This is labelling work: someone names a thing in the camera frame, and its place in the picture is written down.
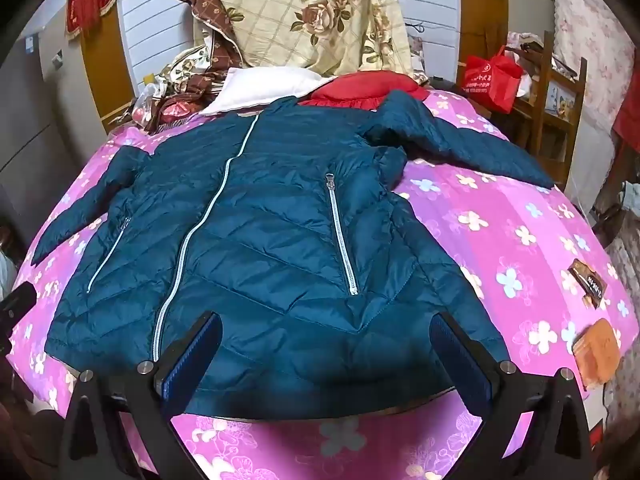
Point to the red cloth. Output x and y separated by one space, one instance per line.
360 87

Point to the white pillow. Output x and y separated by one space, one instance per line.
260 87

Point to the grey wardrobe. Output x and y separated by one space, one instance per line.
30 135

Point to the yellow wooden door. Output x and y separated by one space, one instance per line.
105 70

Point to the red shopping bag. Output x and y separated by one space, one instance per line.
492 82

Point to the brown snack packet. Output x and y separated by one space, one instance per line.
589 285

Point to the pink floral bed sheet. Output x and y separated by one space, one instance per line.
500 240

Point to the clear plastic bag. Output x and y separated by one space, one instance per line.
147 102

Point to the brown floral blanket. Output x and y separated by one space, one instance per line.
200 10

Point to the cream floral quilt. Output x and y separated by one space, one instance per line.
310 15

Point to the pale floral curtain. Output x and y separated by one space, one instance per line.
595 35

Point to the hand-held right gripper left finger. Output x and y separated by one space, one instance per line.
200 355

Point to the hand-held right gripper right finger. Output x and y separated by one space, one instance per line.
452 355

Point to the wooden shelf rack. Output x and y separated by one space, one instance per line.
555 110

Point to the teal puffer jacket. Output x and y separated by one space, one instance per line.
260 240

